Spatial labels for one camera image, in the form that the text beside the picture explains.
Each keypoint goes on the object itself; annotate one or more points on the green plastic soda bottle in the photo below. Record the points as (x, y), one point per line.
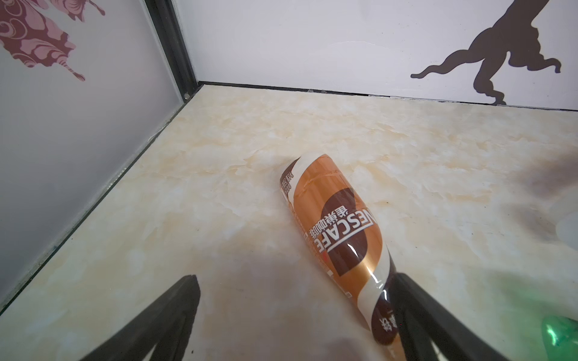
(560, 338)

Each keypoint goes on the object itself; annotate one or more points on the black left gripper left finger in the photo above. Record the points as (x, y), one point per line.
(162, 331)

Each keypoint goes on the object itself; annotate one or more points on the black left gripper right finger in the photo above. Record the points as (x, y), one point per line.
(425, 326)

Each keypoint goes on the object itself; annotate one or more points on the black corner frame post left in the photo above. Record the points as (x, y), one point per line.
(166, 24)

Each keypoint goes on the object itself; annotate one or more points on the orange Nescafe coffee bottle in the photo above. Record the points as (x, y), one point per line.
(344, 237)

